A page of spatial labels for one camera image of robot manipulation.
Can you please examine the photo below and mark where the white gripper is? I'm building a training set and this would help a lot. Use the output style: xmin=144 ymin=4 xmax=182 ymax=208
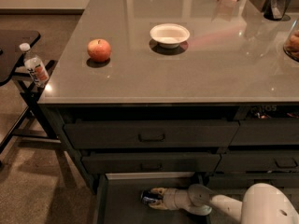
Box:
xmin=149 ymin=188 xmax=191 ymax=210

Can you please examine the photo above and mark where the blue pepsi can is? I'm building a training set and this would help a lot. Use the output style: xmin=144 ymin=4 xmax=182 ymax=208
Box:
xmin=140 ymin=190 xmax=163 ymax=204

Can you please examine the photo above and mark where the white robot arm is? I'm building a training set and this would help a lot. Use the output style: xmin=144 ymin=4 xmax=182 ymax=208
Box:
xmin=149 ymin=183 xmax=299 ymax=224

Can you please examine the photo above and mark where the open dark bottom drawer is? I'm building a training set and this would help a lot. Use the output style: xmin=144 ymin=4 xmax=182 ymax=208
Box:
xmin=93 ymin=175 xmax=211 ymax=224

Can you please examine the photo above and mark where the dark middle left drawer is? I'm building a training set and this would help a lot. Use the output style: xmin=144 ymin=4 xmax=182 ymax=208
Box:
xmin=82 ymin=152 xmax=221 ymax=174

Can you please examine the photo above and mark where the dark bottom right drawer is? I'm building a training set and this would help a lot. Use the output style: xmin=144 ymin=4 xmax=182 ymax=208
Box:
xmin=206 ymin=173 xmax=299 ymax=193

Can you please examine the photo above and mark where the dark top left drawer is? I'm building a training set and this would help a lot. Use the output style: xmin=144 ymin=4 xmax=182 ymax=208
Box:
xmin=64 ymin=120 xmax=239 ymax=149

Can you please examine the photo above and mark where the grey counter cabinet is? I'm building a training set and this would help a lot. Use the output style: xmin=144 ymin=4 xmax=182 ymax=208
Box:
xmin=40 ymin=0 xmax=299 ymax=189

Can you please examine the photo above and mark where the dark top right drawer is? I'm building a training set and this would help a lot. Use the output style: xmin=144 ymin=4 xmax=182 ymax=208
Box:
xmin=231 ymin=118 xmax=299 ymax=146

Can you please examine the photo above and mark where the dark middle right drawer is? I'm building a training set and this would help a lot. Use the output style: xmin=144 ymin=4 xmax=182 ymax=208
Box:
xmin=217 ymin=150 xmax=299 ymax=172

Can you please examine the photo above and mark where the red apple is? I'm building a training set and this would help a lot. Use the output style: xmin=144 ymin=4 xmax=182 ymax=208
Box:
xmin=87 ymin=39 xmax=111 ymax=63

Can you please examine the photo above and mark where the white paper bowl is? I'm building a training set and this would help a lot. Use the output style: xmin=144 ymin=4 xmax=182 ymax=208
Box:
xmin=149 ymin=23 xmax=190 ymax=49

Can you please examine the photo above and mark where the clear plastic water bottle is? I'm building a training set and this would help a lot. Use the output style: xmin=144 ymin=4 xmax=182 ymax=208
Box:
xmin=20 ymin=43 xmax=50 ymax=88

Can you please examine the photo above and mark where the glass jar with snacks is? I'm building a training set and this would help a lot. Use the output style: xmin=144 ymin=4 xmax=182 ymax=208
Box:
xmin=283 ymin=19 xmax=299 ymax=62

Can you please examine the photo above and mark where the black side table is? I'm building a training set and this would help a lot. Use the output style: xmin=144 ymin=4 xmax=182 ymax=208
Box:
xmin=0 ymin=30 xmax=57 ymax=152

